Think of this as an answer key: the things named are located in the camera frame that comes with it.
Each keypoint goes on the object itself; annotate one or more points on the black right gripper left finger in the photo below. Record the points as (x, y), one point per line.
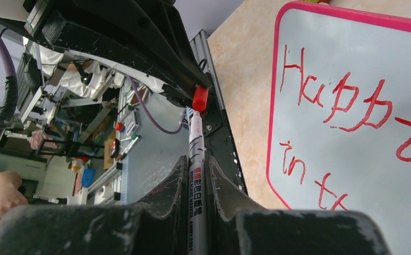
(155, 224)

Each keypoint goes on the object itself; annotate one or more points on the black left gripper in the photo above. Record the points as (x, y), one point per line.
(53, 20)

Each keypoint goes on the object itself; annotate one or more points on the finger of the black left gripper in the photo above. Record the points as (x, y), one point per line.
(155, 32)

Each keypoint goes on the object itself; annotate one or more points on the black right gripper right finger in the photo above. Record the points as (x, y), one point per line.
(239, 225)

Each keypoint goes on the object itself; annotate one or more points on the red whiteboard marker pen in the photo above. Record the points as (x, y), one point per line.
(197, 220)

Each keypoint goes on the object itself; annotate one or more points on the red marker cap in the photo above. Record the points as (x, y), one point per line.
(200, 98)

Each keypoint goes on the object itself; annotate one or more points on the red framed whiteboard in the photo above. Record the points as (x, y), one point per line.
(340, 115)

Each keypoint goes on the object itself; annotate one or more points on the person hand in background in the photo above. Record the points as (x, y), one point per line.
(10, 196)

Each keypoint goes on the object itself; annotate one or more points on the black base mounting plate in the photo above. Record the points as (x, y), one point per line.
(220, 144)

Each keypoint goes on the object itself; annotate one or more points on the colourful toy block figure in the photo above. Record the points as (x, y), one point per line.
(327, 2)

